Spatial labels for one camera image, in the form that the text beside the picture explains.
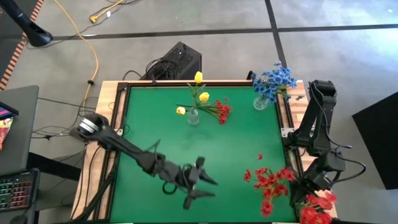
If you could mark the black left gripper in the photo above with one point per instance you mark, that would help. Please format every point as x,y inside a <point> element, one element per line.
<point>186,177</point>

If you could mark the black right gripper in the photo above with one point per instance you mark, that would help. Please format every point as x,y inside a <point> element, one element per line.
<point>318,180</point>

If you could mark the red artificial flower bunch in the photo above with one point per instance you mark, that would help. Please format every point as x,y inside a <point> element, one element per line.
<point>270,189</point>
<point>223,112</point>

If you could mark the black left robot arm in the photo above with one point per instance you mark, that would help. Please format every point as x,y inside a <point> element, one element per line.
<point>124,146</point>

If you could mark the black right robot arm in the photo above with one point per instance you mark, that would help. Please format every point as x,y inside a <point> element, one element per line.
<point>320,124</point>

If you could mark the clear ribbed glass vase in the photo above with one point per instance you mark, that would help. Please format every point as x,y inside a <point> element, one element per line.
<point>192,119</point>

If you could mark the clear round glass vase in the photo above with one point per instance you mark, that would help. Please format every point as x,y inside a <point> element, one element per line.
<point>260,104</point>

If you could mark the black box panel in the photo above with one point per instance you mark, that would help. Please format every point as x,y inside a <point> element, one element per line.
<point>381,140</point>

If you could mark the black computer tower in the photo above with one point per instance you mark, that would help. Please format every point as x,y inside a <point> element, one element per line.
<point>183,59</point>

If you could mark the grey side desk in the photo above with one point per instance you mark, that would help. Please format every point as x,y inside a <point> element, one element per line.
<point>21,140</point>

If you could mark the black computer mouse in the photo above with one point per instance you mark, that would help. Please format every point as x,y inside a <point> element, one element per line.
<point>18,220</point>

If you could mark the backlit rainbow keyboard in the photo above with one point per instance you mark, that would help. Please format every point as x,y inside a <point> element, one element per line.
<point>15,191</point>

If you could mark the colourful snack bag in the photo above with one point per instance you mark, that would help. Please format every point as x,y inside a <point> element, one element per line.
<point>5,130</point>

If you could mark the dark tablet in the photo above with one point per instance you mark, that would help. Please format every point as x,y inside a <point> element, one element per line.
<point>6,110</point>

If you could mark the black stand pole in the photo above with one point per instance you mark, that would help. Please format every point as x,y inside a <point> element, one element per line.
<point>34,32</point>

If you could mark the orange striped floor mat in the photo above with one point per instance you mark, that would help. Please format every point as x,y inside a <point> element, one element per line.
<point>17,51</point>

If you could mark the silver metal bracket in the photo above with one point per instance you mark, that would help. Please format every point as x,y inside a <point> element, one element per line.
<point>284,132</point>

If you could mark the black aluminium table frame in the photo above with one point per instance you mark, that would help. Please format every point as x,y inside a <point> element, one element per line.
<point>155,83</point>

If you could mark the black frame corner bracket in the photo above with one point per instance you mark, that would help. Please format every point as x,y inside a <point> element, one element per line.
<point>249,75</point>

